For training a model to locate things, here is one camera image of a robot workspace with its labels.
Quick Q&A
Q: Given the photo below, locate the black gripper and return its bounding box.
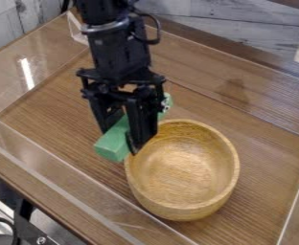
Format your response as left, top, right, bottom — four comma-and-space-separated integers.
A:
77, 16, 165, 155

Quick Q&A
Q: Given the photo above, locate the green rectangular block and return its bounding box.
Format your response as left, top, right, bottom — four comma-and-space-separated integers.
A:
95, 90, 172, 162

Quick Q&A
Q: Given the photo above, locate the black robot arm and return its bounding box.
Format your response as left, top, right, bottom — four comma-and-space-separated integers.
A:
75, 0, 166, 154

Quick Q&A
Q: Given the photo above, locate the brown wooden bowl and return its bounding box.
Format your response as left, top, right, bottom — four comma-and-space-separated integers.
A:
126, 119, 241, 221

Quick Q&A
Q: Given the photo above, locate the black metal table leg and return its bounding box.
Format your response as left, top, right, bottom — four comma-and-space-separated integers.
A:
15, 199, 59, 245

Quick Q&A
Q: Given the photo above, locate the clear acrylic corner bracket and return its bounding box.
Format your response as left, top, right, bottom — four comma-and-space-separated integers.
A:
67, 11, 89, 45

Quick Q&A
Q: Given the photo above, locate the black cable under table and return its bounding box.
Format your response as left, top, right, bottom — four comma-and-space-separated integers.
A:
0, 216, 19, 245

